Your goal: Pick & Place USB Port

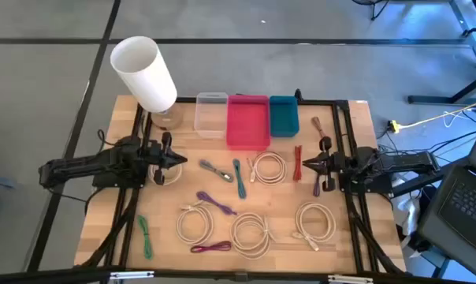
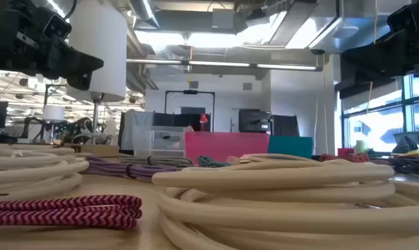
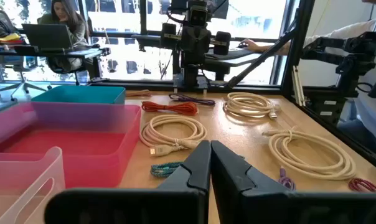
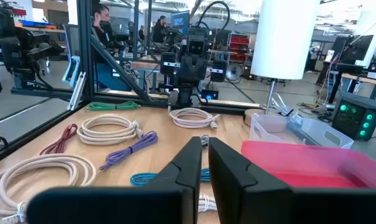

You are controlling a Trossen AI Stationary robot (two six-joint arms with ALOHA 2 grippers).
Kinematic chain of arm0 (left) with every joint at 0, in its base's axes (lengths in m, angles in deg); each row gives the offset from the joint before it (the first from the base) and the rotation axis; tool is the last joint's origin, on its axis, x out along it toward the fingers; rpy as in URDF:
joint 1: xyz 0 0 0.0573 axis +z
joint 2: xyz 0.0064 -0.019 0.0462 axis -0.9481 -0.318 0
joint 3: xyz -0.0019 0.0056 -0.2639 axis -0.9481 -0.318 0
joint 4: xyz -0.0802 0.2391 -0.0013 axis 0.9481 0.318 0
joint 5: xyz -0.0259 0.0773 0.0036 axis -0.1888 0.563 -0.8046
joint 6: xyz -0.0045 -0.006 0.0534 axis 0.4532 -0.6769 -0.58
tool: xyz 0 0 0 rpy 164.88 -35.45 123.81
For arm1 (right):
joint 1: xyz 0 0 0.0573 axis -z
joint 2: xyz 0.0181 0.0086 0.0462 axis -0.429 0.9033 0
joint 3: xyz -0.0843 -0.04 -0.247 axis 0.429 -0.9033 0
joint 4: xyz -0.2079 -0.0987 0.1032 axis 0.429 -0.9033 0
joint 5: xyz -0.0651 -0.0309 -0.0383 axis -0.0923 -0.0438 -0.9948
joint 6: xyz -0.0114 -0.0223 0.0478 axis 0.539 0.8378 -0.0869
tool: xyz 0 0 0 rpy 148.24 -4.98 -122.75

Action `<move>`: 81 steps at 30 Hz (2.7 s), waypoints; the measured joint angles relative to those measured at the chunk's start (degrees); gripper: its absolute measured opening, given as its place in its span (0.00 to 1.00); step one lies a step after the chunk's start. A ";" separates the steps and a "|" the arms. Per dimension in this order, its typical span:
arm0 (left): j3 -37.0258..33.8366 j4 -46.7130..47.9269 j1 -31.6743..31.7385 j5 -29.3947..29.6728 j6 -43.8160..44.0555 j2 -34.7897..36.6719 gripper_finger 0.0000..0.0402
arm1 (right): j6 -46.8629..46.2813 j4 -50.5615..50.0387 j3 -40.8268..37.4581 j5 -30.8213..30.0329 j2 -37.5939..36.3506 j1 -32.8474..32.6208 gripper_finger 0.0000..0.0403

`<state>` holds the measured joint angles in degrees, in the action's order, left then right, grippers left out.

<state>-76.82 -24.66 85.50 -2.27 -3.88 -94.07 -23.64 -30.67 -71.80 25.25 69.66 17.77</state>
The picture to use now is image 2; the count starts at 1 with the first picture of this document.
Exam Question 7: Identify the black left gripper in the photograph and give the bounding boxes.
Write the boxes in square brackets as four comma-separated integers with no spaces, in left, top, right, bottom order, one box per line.
[0,10,105,92]

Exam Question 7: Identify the red cable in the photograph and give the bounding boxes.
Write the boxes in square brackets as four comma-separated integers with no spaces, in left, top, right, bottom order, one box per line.
[318,152,371,163]

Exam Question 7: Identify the purple cable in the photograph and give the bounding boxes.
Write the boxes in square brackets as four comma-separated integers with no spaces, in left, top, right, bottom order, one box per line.
[80,155,178,182]

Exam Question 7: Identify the dark braided cable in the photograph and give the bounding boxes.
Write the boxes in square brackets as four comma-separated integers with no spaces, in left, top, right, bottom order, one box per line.
[368,156,419,176]

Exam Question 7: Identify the grey braided cable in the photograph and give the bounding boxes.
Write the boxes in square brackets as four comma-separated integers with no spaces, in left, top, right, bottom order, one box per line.
[117,154,196,168]

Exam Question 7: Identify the pink black braided cable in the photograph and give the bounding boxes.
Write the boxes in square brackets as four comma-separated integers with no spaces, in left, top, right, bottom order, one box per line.
[0,194,144,231]

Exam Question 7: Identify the green braided cable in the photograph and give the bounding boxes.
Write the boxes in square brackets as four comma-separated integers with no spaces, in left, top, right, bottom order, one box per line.
[196,155,232,169]

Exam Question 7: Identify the white lamp with wooden base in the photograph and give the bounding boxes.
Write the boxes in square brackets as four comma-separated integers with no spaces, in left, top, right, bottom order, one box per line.
[63,0,128,158]

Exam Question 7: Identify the black metal stand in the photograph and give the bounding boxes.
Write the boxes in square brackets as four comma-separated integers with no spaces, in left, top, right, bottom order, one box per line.
[44,83,67,115]

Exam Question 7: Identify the small white lamp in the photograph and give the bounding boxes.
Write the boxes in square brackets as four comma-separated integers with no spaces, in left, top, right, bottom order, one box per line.
[42,105,65,145]

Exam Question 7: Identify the translucent plastic sheet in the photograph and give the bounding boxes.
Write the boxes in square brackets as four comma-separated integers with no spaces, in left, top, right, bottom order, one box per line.
[120,109,155,151]

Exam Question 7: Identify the pale green cup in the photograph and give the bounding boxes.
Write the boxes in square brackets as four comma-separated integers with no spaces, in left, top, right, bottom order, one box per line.
[354,139,369,156]

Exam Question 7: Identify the long ceiling light fixture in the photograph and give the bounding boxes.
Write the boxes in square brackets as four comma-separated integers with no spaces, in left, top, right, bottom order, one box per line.
[126,58,324,72]

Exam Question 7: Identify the black yellow fabric bundle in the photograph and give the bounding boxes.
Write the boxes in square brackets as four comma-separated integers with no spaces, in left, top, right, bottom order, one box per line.
[391,135,419,158]

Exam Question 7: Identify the black curtain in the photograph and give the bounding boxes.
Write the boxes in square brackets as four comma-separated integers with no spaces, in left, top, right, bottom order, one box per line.
[271,115,300,138]

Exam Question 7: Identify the clear plastic bin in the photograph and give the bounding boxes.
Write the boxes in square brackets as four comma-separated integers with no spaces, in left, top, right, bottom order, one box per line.
[132,125,187,158]

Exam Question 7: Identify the black divider panel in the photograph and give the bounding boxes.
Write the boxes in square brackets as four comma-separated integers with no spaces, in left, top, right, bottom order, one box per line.
[153,111,211,132]

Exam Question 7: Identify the teal plastic bin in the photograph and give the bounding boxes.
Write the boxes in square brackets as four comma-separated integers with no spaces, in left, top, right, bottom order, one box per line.
[267,135,314,160]

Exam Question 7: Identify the black equipment box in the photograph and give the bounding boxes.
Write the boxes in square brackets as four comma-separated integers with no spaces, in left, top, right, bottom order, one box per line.
[238,109,273,134]

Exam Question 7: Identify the red desk lamp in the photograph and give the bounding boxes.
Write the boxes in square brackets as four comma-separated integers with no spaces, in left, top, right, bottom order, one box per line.
[199,112,210,132]

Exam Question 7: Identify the grey ceiling box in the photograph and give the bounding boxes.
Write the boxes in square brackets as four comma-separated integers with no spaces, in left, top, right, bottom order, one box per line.
[211,8,237,30]

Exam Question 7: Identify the pink plastic bin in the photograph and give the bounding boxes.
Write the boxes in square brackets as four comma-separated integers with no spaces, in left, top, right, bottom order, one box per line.
[184,131,270,163]

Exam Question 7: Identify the silver ventilation duct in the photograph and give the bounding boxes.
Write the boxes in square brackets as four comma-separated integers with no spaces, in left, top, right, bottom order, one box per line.
[242,0,413,55]

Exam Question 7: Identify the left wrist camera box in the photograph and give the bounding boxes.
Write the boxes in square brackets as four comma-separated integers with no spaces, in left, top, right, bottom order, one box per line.
[42,13,71,40]

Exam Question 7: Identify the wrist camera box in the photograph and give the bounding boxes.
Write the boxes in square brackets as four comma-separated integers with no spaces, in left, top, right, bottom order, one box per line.
[386,3,419,34]
[42,13,71,40]

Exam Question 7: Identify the thin pale hanging cord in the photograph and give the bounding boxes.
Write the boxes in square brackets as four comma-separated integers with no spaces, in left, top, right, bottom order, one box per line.
[320,53,330,156]

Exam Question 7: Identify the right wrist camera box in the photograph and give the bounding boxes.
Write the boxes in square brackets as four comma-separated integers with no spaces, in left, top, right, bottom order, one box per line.
[386,3,419,34]

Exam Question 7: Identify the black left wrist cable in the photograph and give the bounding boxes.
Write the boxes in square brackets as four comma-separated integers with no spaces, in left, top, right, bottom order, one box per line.
[62,0,78,20]

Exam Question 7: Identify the round silver duct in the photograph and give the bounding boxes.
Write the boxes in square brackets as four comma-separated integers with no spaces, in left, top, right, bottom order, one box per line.
[128,0,161,29]

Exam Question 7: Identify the black gantry frame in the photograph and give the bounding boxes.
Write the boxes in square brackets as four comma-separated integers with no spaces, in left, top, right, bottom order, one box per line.
[164,89,216,133]

